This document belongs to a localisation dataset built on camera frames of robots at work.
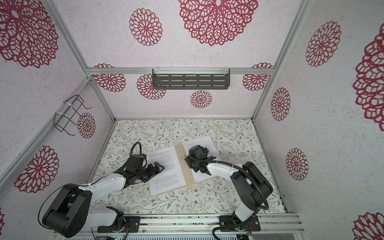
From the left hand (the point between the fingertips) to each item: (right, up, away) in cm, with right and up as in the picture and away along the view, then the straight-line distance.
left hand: (160, 173), depth 89 cm
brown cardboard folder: (+15, +2, +5) cm, 16 cm away
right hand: (+14, +9, +1) cm, 17 cm away
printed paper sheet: (+7, -3, +1) cm, 7 cm away
